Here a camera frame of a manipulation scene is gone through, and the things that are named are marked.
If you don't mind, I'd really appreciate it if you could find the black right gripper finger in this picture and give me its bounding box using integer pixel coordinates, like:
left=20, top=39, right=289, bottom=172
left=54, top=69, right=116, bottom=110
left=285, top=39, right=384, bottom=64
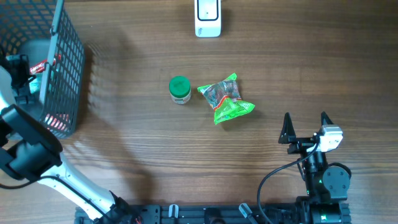
left=321, top=111, right=333, bottom=126
left=278, top=113, right=296, bottom=144

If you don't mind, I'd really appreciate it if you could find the pale teal snack packet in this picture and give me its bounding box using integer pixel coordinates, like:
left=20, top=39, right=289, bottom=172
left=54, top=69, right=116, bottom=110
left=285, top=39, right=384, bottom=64
left=29, top=76, right=42, bottom=94

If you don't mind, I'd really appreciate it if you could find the small red snack packet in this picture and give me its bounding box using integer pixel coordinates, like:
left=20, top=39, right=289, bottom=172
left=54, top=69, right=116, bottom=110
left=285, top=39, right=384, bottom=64
left=44, top=114, right=71, bottom=132

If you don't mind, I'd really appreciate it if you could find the green clear snack bag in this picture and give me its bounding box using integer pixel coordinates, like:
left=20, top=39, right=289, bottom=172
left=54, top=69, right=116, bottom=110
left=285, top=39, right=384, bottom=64
left=197, top=73, right=255, bottom=125

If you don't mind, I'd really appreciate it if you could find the green lid jar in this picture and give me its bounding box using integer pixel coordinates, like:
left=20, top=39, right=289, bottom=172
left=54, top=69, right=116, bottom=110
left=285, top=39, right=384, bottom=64
left=169, top=76, right=192, bottom=105

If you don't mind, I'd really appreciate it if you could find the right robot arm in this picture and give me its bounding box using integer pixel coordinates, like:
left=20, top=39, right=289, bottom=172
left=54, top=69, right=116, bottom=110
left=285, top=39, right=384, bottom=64
left=278, top=112, right=351, bottom=223

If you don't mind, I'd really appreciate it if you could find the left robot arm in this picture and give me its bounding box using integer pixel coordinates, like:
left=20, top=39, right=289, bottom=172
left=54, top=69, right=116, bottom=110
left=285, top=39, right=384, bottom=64
left=1, top=55, right=142, bottom=223

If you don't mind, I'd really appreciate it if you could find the white barcode scanner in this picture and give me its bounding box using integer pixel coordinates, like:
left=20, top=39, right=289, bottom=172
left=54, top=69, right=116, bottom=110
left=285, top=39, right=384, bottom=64
left=194, top=0, right=221, bottom=38

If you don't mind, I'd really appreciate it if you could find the red snack wrapper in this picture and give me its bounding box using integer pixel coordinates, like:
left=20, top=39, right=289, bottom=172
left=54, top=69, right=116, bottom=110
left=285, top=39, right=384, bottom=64
left=29, top=54, right=62, bottom=75

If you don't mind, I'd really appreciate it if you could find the dark grey mesh basket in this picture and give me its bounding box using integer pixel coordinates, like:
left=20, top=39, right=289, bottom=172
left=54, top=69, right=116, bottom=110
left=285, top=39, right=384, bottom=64
left=1, top=0, right=85, bottom=139

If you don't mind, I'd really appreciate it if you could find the black right camera cable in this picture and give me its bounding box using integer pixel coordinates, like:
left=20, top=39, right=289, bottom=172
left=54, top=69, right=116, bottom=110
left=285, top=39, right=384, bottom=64
left=256, top=142, right=321, bottom=224

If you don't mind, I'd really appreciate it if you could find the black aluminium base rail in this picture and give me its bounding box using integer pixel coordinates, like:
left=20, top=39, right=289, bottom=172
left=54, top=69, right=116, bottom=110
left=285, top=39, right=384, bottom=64
left=75, top=202, right=352, bottom=224

